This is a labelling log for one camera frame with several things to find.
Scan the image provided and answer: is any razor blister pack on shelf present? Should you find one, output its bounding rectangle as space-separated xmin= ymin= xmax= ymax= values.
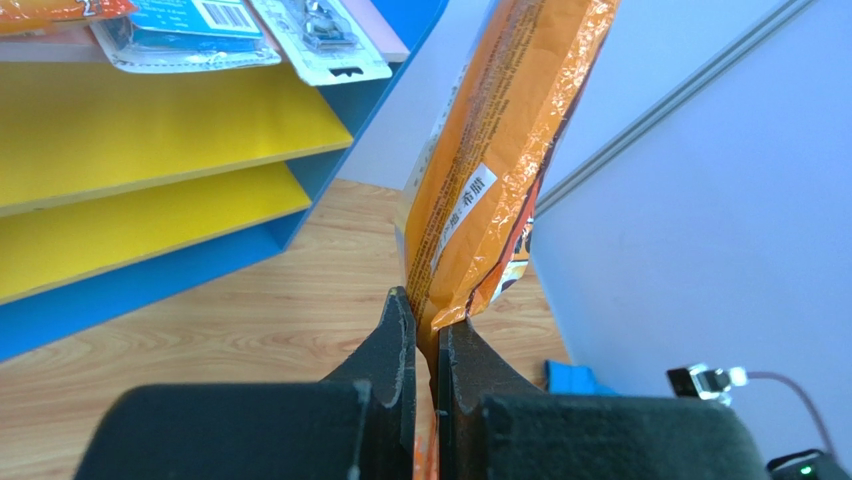
xmin=91 ymin=0 xmax=282 ymax=74

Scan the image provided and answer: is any blue bucket hat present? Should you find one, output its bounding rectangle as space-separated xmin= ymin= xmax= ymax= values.
xmin=544 ymin=360 xmax=618 ymax=396

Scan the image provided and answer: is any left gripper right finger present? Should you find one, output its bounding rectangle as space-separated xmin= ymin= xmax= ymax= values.
xmin=435 ymin=322 xmax=769 ymax=479

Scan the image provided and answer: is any blue shelf with coloured boards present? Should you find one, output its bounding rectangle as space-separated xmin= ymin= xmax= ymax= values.
xmin=1 ymin=1 xmax=446 ymax=360

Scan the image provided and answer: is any blue Gillette razor blister pack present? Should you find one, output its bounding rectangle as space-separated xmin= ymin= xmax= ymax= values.
xmin=252 ymin=0 xmax=392 ymax=86

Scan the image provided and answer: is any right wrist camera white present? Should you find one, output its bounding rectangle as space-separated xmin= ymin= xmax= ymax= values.
xmin=666 ymin=363 xmax=749 ymax=406

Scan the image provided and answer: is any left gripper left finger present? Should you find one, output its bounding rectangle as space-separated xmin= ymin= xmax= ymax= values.
xmin=76 ymin=287 xmax=416 ymax=479

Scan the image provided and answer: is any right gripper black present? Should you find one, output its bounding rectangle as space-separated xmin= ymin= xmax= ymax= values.
xmin=766 ymin=449 xmax=851 ymax=480

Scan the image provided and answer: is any orange BIC razor bag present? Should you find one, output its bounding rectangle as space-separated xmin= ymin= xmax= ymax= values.
xmin=1 ymin=0 xmax=138 ymax=36
xmin=396 ymin=1 xmax=619 ymax=479

